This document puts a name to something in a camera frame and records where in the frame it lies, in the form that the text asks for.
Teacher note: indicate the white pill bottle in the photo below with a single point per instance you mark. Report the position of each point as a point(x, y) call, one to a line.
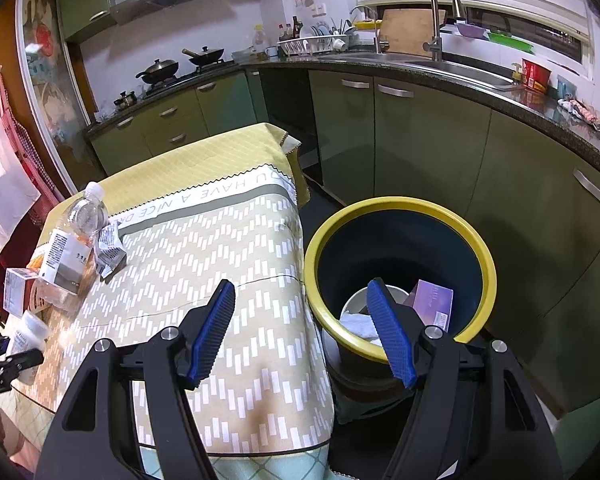
point(27, 335)

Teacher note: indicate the wooden cutting board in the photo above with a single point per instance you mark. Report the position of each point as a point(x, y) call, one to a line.
point(410, 30)

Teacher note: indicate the white dotted hanging cloth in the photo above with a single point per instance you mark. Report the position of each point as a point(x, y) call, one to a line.
point(0, 200)

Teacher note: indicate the yellow plastic basin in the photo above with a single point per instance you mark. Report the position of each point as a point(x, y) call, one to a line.
point(366, 24)

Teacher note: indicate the white plastic bag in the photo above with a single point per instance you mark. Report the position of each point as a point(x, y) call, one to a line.
point(360, 326)

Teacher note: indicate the black frying pan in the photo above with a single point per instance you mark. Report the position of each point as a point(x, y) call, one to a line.
point(205, 55)

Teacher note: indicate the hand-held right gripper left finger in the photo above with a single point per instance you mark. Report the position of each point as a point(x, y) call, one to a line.
point(212, 330)

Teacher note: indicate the green plastic tray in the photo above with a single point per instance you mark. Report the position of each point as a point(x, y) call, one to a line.
point(510, 41)

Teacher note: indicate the small steel pot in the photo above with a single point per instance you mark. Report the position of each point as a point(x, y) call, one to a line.
point(125, 100)

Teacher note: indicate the dish rack with dishes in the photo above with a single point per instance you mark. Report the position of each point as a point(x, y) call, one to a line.
point(315, 42)

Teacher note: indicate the table with patterned tablecloth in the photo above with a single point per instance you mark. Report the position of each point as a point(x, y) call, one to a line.
point(230, 240)

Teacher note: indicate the flower print sliding door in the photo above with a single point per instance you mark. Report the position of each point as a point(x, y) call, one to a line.
point(47, 70)

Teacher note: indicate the red checked apron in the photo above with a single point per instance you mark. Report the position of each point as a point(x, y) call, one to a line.
point(17, 145)

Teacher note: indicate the green upper kitchen cabinets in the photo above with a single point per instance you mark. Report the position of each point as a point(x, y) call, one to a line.
point(87, 5)

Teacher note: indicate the red instant noodle cup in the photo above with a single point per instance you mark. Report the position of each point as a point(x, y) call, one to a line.
point(535, 72)

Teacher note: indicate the clear plastic cup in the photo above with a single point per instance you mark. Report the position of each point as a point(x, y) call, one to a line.
point(57, 296)

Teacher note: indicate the steel sink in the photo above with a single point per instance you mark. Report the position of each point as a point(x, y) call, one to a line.
point(460, 71)

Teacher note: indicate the yellow-rimmed dark bin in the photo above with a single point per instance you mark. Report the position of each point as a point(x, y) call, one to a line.
point(400, 240)

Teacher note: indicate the snack packet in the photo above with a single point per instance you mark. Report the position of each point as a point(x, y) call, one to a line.
point(109, 247)

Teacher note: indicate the clear plastic bottle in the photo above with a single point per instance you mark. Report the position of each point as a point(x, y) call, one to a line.
point(85, 225)

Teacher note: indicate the small white orange box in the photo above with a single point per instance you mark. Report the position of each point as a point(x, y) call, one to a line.
point(19, 291)

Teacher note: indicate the black wok with lid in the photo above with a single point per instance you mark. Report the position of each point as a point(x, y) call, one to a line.
point(157, 71)

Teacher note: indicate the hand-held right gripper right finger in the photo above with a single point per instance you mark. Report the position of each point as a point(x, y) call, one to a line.
point(390, 335)

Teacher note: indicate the large paper bowl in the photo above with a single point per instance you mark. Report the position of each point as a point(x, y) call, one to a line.
point(352, 305)

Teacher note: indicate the tall steel faucet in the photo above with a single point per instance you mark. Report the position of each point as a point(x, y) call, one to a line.
point(442, 10)

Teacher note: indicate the crumpled rag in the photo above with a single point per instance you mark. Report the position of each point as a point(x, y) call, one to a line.
point(582, 112)

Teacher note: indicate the purple plastic tray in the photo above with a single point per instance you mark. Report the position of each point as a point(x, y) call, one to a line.
point(467, 30)

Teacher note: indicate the small curved faucet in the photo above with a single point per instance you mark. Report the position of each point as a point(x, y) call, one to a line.
point(372, 25)

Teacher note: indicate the dark kitchen countertop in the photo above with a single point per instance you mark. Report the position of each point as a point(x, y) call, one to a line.
point(480, 97)

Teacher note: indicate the pink carton box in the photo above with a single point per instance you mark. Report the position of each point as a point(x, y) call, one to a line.
point(430, 302)

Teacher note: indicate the person's left hand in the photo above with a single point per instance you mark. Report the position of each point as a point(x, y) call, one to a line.
point(10, 437)

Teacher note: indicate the cooking oil bottle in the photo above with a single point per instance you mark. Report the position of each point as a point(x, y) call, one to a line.
point(259, 37)

